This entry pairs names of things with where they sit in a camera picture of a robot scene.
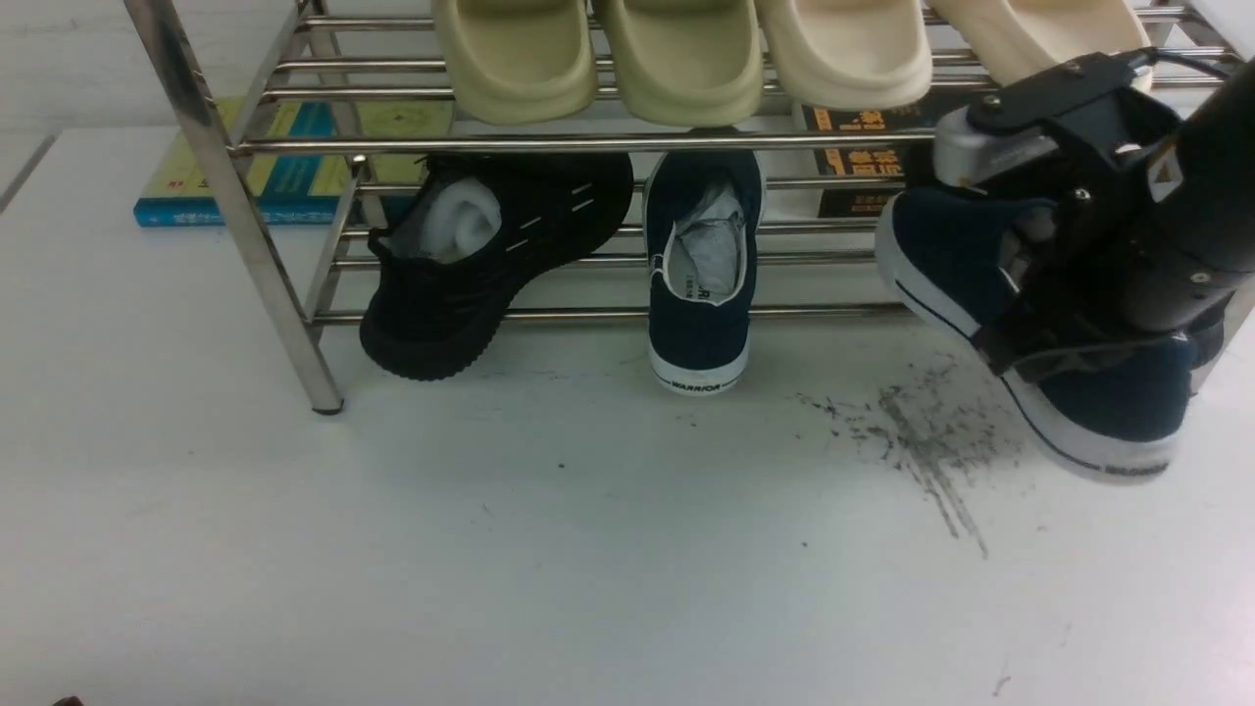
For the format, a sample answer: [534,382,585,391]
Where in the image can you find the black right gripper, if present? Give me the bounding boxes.
[974,142,1192,381]

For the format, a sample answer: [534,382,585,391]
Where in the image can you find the navy slip-on shoe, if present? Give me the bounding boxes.
[875,188,1196,479]
[641,149,766,396]

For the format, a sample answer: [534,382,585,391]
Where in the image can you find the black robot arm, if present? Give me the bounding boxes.
[968,48,1252,381]

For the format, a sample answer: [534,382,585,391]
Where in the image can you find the stainless steel shoe rack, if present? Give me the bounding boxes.
[126,1,931,415]

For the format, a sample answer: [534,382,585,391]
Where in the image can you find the black and orange book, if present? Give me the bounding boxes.
[792,88,978,219]

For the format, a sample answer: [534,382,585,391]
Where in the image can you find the right cream slipper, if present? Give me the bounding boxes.
[927,1,1151,85]

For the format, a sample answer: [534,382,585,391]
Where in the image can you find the cream slipper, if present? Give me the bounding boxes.
[927,1,1151,85]
[756,1,932,112]

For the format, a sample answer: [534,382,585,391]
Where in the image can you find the left cream slipper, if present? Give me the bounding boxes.
[756,1,932,112]

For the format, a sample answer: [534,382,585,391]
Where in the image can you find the right olive green slipper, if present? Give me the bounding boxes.
[591,1,766,125]

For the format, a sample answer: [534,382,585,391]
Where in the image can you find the olive green slipper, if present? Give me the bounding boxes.
[430,1,599,125]
[591,1,766,125]

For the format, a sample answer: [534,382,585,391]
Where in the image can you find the left olive green slipper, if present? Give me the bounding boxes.
[430,1,599,125]

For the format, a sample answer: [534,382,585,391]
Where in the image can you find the left black knit sneaker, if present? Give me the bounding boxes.
[359,153,633,381]

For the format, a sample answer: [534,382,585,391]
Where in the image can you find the green and blue book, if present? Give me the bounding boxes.
[131,100,456,228]

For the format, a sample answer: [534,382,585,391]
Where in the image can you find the wrist camera with black bracket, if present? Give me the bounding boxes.
[931,48,1183,189]

